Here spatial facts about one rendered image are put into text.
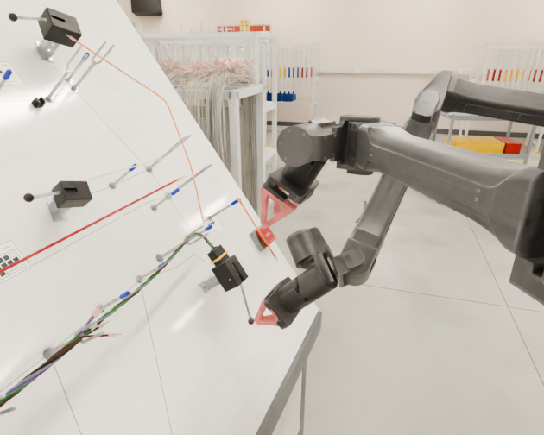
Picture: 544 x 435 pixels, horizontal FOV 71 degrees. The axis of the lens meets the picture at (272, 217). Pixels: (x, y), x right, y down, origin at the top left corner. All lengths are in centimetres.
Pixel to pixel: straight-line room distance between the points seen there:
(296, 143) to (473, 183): 27
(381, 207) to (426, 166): 36
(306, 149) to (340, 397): 170
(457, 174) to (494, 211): 5
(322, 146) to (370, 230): 25
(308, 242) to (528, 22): 853
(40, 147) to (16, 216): 14
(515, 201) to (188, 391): 62
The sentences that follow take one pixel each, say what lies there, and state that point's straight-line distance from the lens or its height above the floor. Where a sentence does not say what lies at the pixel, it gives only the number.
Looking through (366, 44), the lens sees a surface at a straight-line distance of 878.
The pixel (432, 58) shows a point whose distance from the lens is 880.
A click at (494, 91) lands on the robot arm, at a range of 96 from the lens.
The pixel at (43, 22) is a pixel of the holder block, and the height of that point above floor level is 162.
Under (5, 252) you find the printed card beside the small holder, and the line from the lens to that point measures 67.
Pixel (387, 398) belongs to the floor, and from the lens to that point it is 215.
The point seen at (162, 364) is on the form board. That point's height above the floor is 106.
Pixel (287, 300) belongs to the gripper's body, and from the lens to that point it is 74.
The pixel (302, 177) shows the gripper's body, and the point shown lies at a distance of 63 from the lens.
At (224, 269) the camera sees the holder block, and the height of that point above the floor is 116.
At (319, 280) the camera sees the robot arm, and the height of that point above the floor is 119.
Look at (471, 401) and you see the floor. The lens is 228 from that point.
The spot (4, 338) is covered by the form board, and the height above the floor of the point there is 121.
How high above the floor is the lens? 156
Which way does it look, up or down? 23 degrees down
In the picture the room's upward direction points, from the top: straight up
